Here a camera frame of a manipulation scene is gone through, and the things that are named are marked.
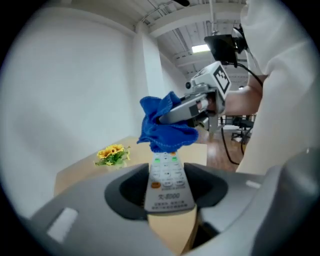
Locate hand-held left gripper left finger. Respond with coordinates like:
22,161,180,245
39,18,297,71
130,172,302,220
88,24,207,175
18,162,186,256

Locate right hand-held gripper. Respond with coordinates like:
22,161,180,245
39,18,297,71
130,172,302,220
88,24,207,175
158,60,233,138

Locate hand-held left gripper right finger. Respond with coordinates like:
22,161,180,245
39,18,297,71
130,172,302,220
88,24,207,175
181,149,320,256

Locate blue cloth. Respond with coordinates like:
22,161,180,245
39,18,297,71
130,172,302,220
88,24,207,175
136,91,200,154

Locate white remote control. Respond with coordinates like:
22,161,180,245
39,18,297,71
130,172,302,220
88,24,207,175
144,150,196,214

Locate person's right forearm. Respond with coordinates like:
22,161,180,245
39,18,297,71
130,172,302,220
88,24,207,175
223,84,265,117

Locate person's right hand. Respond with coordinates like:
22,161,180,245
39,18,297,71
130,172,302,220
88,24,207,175
196,95,219,113

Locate black office chair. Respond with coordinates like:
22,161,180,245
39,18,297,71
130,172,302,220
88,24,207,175
230,116,256,145

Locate sunflower bouquet in pot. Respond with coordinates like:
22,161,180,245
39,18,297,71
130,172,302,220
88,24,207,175
94,143,132,169

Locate rectangular ceiling light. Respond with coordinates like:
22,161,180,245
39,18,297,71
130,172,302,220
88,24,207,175
191,44,212,54

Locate person's white shirt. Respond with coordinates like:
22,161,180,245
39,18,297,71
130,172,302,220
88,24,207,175
235,0,320,176

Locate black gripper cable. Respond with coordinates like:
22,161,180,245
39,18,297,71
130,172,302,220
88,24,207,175
219,62,264,166

